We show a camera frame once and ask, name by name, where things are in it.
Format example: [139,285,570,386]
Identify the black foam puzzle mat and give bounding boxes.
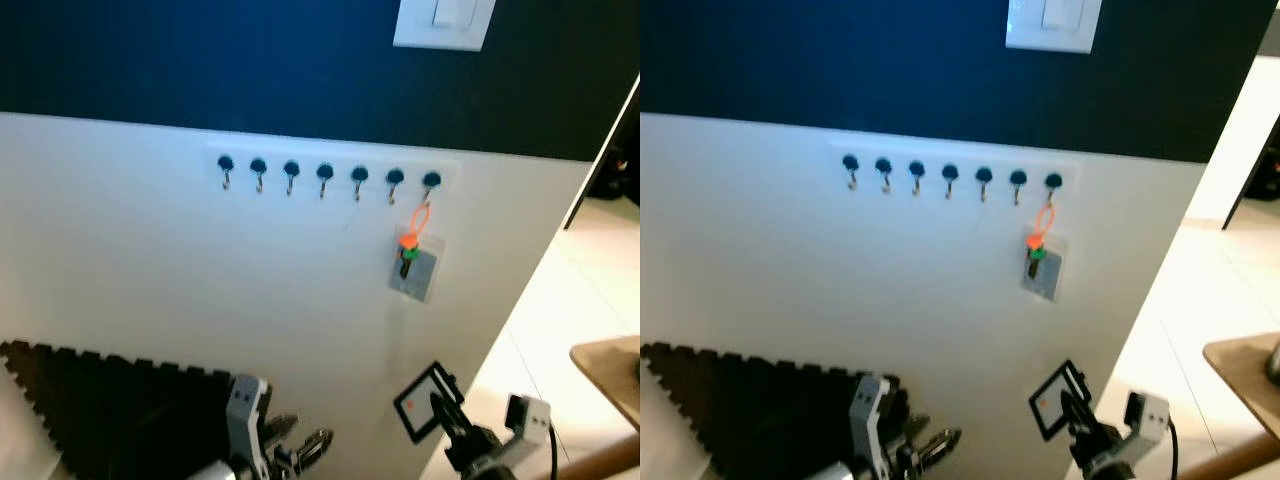
[0,340,263,480]
[640,342,906,480]

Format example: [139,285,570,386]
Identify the light wooden table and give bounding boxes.
[570,337,641,430]
[1203,335,1280,442]

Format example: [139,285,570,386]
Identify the white light switch plate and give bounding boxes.
[393,0,497,52]
[1005,0,1104,54]

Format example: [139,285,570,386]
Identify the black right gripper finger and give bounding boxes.
[1060,390,1101,444]
[430,392,471,446]

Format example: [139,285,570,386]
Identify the clear card sleeve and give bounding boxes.
[388,232,446,303]
[1020,232,1068,301]

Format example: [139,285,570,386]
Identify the light wooden furniture edge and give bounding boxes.
[1180,430,1280,480]
[552,432,641,480]

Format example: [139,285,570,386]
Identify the orange loop strap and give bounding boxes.
[398,200,433,251]
[1026,202,1057,251]

